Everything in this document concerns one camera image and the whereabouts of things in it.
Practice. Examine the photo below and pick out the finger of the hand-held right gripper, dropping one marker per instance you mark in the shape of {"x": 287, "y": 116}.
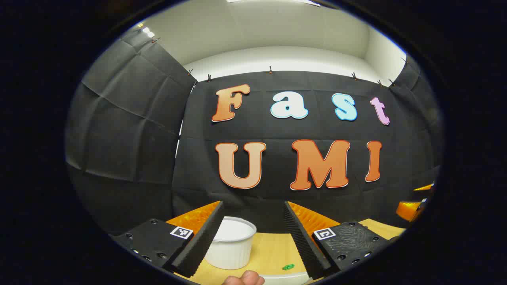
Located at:
{"x": 424, "y": 187}
{"x": 408, "y": 209}

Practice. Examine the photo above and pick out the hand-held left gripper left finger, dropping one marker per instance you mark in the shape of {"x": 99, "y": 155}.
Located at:
{"x": 198, "y": 241}

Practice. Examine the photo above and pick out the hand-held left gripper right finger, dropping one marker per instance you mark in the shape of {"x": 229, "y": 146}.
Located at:
{"x": 307, "y": 245}

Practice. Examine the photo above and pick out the green paper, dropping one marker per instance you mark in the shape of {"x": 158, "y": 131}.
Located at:
{"x": 288, "y": 267}

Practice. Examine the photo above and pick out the white ribbed garbage bin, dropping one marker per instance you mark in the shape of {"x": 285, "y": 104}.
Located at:
{"x": 233, "y": 249}

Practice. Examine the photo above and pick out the wooden desktop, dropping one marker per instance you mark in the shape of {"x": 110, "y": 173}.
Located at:
{"x": 273, "y": 249}

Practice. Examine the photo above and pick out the row of small black clips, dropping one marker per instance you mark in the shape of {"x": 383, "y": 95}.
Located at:
{"x": 270, "y": 70}

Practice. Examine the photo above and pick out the ceiling light panel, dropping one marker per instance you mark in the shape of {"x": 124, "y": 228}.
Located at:
{"x": 277, "y": 2}

